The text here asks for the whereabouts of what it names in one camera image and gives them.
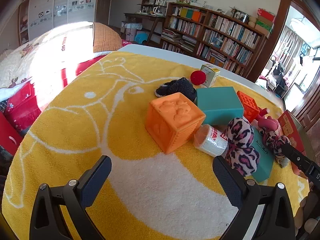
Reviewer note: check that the deep teal box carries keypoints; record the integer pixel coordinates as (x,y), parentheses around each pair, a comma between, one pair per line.
(217,102)

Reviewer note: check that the blue plastic stool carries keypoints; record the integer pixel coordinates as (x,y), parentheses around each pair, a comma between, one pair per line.
(141,37)

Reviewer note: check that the electric kettle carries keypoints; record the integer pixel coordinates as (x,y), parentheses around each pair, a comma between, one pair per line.
(159,10)

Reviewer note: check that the leopard print plush sock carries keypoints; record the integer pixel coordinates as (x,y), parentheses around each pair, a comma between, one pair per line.
(240,140)
(275,141)

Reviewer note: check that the wooden desk with hutch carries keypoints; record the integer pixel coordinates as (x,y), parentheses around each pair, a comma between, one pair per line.
(147,17)

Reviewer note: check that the yellow and white towel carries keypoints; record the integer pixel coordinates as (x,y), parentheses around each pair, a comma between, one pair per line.
(75,130)

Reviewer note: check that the wooden bookshelf with books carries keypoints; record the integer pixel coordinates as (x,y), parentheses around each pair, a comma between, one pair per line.
(220,35)

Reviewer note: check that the red paper bag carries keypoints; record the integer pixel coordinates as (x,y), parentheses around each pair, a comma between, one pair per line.
(8,137)

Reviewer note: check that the red tin container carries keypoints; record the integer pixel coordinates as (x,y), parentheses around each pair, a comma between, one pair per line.
(290,127)

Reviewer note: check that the white and pink bin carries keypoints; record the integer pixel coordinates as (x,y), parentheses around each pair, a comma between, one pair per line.
(132,31)

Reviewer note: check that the black fuzzy sock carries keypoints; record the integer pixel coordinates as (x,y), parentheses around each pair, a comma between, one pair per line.
(177,86)

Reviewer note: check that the white sliding door wardrobe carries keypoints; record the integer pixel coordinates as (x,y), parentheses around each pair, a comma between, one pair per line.
(47,7)

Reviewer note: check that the orange plaid pillow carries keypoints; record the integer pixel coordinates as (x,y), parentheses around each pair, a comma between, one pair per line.
(106,38)

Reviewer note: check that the dark wooden room door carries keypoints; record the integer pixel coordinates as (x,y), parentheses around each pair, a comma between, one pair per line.
(105,2)

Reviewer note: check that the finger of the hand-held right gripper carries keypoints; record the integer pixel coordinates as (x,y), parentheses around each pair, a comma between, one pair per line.
(297,157)

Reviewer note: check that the stack of red green boxes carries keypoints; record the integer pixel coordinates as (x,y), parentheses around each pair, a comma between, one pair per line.
(265,21)

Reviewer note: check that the red pompom ball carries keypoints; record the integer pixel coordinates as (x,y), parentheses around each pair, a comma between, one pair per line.
(198,77)

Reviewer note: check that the pink twisted foam curler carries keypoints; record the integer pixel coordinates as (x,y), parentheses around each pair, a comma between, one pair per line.
(267,123)

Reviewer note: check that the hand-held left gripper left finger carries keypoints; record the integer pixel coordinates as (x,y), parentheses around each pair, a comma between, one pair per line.
(96,180)

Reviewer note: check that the small white green carton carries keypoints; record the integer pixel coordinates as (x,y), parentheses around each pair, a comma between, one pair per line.
(212,76)

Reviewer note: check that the carved wooden door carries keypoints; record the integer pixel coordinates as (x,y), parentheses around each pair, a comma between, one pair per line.
(308,97)

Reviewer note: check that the white roll with red label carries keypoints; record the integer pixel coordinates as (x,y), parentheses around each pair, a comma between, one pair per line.
(210,141)

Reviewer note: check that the bed with floral quilt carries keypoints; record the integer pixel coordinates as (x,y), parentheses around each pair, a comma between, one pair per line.
(17,62)

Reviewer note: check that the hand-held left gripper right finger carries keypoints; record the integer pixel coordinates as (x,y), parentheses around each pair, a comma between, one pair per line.
(228,182)

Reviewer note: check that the person's right hand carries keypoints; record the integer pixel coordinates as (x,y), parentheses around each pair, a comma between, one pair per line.
(302,212)

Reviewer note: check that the small orange studded block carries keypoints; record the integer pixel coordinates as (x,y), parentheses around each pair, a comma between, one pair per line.
(248,106)

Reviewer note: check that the large orange embossed block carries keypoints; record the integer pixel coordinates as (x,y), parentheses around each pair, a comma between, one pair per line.
(172,120)

